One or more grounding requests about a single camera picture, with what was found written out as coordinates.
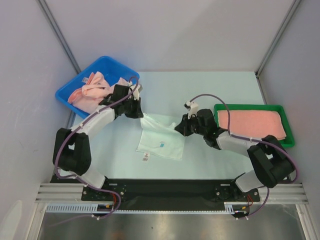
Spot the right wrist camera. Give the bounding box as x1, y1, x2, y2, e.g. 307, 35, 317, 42
184, 101, 199, 119

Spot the green plastic tray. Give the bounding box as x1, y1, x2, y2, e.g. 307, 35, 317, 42
214, 104, 295, 148

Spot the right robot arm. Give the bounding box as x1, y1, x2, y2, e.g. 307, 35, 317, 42
174, 109, 295, 201

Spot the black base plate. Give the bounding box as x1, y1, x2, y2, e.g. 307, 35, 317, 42
49, 174, 261, 212

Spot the pink towel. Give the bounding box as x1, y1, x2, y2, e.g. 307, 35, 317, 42
217, 110, 287, 140
67, 71, 129, 114

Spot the blue plastic bin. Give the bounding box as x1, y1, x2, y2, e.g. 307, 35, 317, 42
55, 56, 140, 119

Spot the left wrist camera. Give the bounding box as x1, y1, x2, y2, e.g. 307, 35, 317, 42
130, 84, 143, 100

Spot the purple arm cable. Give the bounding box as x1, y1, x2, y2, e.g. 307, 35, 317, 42
188, 93, 300, 221
53, 76, 140, 227

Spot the light blue towel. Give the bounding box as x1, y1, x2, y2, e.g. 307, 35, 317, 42
137, 113, 185, 161

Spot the pink towel in bin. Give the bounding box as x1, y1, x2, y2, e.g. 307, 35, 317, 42
67, 71, 129, 114

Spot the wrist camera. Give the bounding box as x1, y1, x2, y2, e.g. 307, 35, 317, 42
184, 101, 199, 119
130, 84, 143, 100

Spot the white slotted cable duct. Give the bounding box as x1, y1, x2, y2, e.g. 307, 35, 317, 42
46, 202, 121, 213

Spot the aluminium frame rail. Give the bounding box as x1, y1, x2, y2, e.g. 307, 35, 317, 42
36, 183, 309, 205

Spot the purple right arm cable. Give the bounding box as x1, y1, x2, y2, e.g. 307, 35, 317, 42
188, 93, 300, 221

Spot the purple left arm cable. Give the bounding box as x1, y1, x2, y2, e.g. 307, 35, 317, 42
53, 76, 140, 227

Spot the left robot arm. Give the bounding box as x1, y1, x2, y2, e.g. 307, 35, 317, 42
52, 83, 144, 200

